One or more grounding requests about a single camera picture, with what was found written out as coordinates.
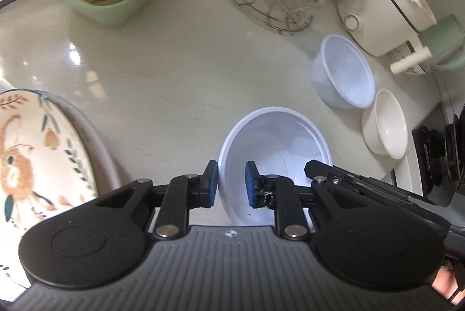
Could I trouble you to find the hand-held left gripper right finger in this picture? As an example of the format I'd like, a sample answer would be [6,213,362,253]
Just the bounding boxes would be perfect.
[245,161,364,241]

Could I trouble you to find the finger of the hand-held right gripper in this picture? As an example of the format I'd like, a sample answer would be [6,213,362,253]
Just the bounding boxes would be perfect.
[304,160,437,214]

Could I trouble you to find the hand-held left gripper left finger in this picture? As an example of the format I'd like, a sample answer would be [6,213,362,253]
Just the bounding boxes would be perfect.
[87,160,220,241]

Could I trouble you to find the translucent plastic bowl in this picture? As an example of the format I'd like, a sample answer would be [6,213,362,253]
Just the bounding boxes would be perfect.
[310,34,376,110]
[218,107,333,228]

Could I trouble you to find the large white flower plate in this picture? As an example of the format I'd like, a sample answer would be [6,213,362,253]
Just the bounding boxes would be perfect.
[54,96,123,196]

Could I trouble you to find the squirrel patterned plate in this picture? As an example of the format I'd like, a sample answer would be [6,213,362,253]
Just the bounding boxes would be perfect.
[0,89,99,301]

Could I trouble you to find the white ceramic bowl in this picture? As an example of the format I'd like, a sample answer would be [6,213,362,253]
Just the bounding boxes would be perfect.
[361,88,409,160]

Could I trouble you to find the black cooktop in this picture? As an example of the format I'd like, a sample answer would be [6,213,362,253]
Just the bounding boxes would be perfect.
[412,111,465,196]

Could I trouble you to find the pale green container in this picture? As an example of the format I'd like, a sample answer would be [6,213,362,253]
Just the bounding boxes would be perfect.
[418,13,465,72]

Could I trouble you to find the white electric cooker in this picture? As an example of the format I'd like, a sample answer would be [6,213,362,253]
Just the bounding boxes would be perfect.
[336,0,438,76]

